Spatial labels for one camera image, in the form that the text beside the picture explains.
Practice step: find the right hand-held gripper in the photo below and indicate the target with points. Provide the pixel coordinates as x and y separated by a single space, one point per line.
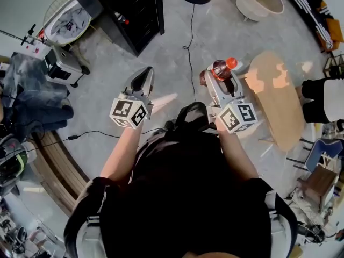
236 117

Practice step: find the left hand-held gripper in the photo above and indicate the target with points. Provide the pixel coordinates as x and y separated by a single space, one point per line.
129 109

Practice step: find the dark red drink bottle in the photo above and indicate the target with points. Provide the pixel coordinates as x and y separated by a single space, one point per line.
221 70

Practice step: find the black fridge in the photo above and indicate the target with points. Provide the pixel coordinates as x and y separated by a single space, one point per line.
139 7

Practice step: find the person's right forearm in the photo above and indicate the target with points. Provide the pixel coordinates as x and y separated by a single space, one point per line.
236 152

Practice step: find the person's left forearm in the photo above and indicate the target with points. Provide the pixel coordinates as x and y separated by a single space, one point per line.
121 152

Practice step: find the oval wooden table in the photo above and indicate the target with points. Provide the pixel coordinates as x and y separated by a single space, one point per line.
279 103

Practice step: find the bottle with red cap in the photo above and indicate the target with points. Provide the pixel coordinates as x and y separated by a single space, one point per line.
125 21

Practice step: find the silver wheeled case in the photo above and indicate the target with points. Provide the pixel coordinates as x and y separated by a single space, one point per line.
63 66

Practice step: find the round white side table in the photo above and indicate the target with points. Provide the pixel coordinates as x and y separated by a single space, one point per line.
258 3

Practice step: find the pile of dark clothes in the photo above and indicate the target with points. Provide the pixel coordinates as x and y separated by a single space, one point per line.
35 101

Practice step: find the black white striped cloth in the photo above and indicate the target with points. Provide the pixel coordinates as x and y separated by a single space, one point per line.
309 9

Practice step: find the slatted wooden bench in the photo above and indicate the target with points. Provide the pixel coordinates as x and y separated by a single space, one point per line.
59 168

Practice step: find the blue chair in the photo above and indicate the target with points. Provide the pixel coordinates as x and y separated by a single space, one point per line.
322 152

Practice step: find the orange cushion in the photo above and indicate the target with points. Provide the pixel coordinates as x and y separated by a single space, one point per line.
335 29

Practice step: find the black clamp stand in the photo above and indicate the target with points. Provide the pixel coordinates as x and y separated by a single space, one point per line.
28 36

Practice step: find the person's black clothed body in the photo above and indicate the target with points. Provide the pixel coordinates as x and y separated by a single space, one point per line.
182 197

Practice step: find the brown wooden stool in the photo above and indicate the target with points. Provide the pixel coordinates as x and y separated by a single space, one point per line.
319 181

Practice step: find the black helmet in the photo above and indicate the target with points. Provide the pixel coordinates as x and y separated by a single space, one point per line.
10 154

